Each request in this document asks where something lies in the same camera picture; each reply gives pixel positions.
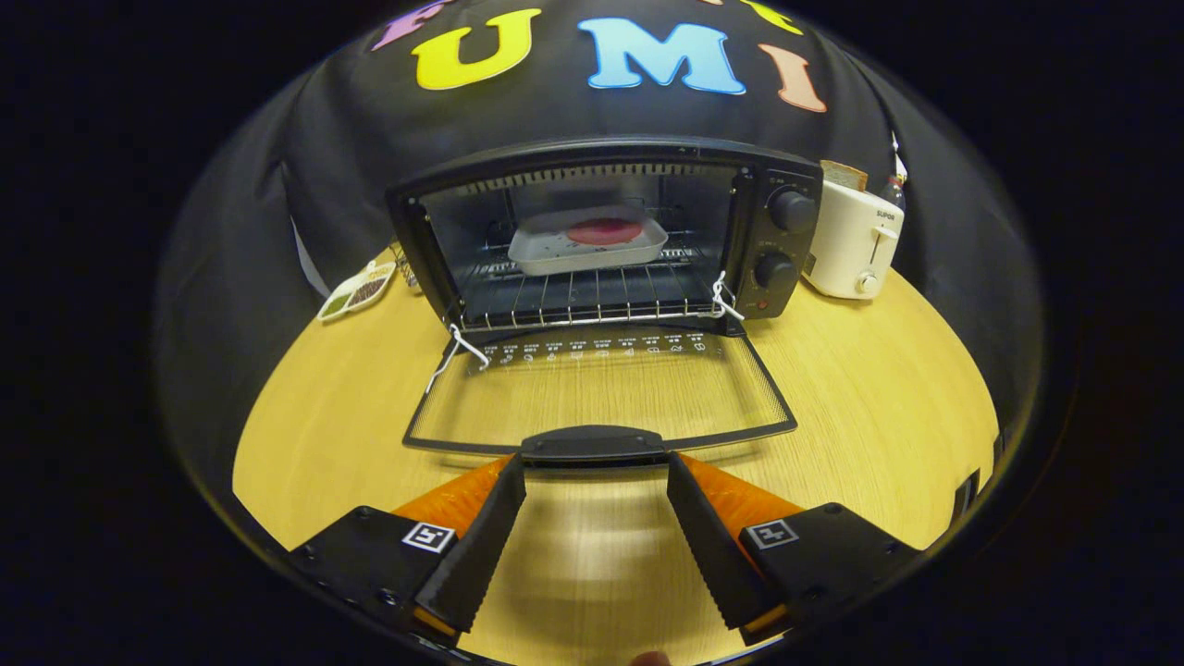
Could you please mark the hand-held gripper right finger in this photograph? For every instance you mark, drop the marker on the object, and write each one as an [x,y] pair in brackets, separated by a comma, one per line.
[712,546]

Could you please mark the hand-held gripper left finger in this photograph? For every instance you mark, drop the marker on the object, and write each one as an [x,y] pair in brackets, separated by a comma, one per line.
[481,555]

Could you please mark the white square cherry-print plate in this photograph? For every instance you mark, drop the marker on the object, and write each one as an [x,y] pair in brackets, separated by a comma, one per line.
[555,254]

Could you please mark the black toaster oven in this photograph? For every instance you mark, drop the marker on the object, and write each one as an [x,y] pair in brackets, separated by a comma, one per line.
[782,242]

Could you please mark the pink ham slice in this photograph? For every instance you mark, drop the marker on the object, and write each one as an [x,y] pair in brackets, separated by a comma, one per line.
[606,231]

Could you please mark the white pop-up toaster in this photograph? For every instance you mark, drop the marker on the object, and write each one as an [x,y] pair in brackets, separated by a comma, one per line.
[846,245]

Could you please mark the white divided dish of beans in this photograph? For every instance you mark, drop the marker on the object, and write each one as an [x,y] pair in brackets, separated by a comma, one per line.
[356,291]

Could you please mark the brown bread slice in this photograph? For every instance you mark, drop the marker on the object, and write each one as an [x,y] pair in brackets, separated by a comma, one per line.
[844,176]

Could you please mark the clear plastic water bottle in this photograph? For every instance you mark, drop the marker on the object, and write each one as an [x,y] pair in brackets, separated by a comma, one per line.
[894,192]

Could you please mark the black backdrop cloth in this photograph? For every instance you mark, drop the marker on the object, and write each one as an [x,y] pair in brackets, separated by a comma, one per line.
[240,231]

